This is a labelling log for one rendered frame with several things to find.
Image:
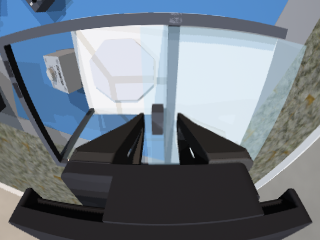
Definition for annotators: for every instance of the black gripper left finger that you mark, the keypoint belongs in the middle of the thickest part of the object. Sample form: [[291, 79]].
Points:
[[115, 145]]

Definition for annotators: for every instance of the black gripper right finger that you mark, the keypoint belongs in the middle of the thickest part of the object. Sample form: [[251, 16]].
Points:
[[207, 146]]

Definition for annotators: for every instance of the dark grey block with holes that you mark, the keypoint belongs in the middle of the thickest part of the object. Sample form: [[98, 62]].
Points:
[[40, 5]]

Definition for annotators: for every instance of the blue bench mat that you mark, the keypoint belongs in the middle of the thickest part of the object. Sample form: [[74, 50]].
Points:
[[17, 15]]

